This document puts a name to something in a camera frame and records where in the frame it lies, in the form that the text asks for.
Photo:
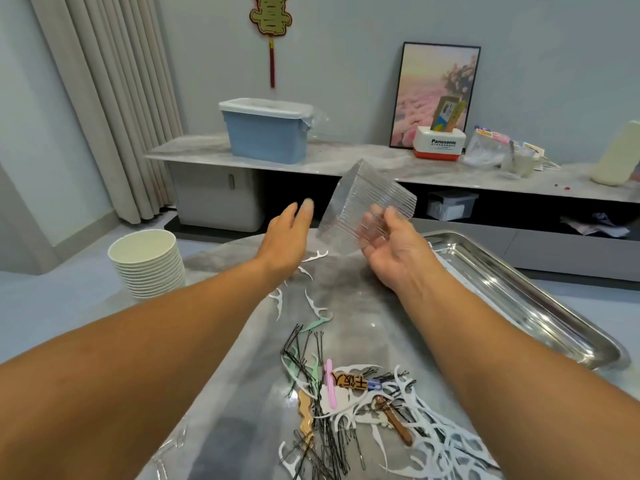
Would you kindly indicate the person's left hand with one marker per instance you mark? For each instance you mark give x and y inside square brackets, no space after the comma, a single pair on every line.
[283,245]

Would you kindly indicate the person's right hand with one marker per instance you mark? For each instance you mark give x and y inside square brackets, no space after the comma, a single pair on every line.
[400,255]

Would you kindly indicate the clear ribbed organizer box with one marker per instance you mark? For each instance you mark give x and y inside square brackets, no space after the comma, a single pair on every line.
[355,200]

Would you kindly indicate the group of white paper cups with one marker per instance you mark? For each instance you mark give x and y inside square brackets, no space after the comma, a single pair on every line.
[147,265]

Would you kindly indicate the metal tray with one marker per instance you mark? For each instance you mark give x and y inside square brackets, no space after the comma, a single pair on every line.
[530,305]

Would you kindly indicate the pile of floss picks and clips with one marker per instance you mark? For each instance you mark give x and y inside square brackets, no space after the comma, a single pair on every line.
[350,415]

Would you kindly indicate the person's left forearm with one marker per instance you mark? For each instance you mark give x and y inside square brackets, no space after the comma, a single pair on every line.
[110,385]

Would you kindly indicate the person's right forearm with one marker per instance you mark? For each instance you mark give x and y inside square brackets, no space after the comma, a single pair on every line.
[520,395]

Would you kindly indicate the white box in cabinet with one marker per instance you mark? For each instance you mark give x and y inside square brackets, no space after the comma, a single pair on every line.
[452,207]

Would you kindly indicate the grey cabinet with marble top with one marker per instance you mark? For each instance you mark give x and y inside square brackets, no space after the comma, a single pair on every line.
[330,155]

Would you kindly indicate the blue storage box white lid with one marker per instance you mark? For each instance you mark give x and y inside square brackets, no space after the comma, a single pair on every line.
[265,135]

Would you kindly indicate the white and red small box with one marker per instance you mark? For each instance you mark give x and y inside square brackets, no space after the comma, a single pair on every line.
[439,145]

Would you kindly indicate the clear bag of snacks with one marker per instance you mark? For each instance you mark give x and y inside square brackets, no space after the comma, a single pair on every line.
[487,150]

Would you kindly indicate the small colourful box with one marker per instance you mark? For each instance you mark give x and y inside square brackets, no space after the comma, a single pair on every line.
[447,113]

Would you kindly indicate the colourful small packet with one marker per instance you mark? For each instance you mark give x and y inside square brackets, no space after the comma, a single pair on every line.
[534,150]

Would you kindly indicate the framed pink picture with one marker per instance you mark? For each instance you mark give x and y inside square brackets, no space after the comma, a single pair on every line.
[420,85]

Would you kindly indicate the loose papers in cabinet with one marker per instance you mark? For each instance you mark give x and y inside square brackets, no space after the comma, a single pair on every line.
[595,227]

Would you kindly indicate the beige curtain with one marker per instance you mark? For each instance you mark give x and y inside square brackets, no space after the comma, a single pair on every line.
[110,95]

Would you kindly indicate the cream paper roll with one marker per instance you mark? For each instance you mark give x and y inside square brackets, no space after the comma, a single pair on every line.
[618,155]

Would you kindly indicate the red gold wall hanging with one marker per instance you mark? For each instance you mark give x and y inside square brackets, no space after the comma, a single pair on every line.
[271,20]

